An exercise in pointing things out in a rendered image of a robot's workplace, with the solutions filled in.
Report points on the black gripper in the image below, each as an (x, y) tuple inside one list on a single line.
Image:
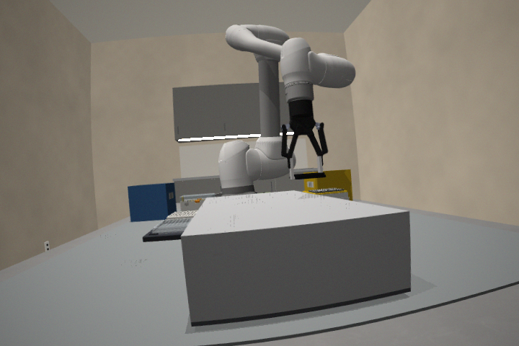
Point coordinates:
[(302, 122)]

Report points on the black multiwell plate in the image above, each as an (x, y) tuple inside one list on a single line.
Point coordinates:
[(309, 175)]

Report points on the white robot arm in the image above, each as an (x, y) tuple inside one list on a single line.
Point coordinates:
[(301, 68)]

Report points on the light grey bench mat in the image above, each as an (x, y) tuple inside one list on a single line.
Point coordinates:
[(116, 290)]

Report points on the yellow open-top bin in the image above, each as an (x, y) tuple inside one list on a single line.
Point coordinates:
[(340, 179)]

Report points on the dark blue open-top bin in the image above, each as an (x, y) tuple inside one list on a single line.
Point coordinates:
[(151, 202)]

